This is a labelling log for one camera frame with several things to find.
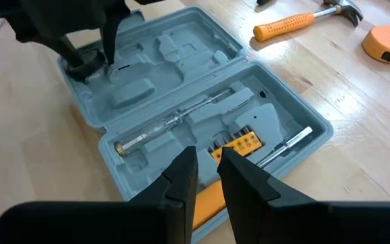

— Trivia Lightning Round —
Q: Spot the clear handled tester screwdriver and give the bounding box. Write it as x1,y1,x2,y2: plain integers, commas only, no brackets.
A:
114,88,233,157

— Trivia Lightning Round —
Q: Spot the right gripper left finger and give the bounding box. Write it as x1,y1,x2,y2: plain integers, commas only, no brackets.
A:
130,145,199,244

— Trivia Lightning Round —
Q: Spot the screwdriver with orange handle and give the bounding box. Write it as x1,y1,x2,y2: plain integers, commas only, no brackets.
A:
191,126,313,231

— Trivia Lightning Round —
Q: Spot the hammer with orange handle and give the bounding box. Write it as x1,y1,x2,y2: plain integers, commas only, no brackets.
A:
253,0,364,43

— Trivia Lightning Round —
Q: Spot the orange bit holder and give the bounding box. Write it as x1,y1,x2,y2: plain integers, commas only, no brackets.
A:
209,127,263,163

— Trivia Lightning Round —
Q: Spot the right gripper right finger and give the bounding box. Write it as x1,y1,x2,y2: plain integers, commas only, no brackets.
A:
217,146,318,244

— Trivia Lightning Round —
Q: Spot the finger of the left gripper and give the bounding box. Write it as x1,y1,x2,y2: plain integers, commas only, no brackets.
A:
42,35,84,70
99,15,125,67

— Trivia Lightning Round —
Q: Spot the yellow tape measure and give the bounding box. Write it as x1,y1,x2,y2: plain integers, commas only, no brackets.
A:
362,25,390,68

